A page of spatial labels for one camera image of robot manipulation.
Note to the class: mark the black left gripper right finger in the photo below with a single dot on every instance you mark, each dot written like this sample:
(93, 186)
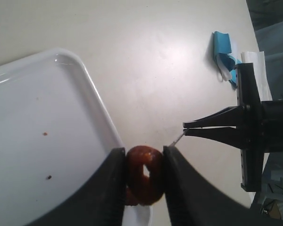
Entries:
(192, 200)

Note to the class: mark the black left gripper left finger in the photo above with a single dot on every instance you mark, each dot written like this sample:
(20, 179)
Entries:
(99, 202)

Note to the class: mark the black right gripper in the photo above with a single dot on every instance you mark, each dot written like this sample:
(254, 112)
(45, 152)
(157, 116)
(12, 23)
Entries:
(262, 123)

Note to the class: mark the red ball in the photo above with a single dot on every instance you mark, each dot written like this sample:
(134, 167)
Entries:
(145, 182)

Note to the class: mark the thin metal skewer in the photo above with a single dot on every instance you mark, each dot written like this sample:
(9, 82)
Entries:
(177, 140)

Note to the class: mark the blue white packet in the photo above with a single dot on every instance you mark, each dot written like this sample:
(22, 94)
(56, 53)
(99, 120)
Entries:
(225, 55)

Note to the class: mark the white plastic tray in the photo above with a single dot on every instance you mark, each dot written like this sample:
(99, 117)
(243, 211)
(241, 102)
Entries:
(54, 134)

